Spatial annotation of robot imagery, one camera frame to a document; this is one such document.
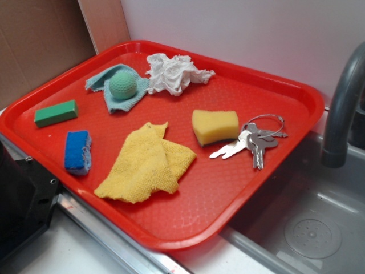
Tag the green rectangular block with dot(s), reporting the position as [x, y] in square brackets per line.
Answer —
[55, 114]

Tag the red plastic tray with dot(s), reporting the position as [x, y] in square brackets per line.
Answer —
[212, 190]

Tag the yellow sponge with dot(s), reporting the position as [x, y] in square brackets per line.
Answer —
[214, 126]

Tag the yellow microfiber cloth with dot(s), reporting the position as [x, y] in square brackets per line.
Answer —
[147, 163]

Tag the silver key long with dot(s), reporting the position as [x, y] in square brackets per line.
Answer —
[232, 148]

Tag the crumpled white paper towel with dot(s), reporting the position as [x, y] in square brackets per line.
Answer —
[174, 74]

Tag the silver key pair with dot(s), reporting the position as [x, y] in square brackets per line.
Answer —
[258, 144]

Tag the teal cloth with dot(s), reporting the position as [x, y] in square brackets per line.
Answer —
[100, 82]

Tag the green golf ball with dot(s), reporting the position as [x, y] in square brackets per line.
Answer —
[123, 86]

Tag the blue sponge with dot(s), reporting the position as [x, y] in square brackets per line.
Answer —
[77, 159]

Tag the grey faucet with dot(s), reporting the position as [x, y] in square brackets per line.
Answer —
[345, 120]

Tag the grey sink basin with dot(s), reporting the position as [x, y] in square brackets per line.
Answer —
[302, 187]

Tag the sink drain cover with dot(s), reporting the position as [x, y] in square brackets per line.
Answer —
[311, 238]

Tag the brown cardboard panel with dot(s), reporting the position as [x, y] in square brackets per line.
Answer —
[43, 39]

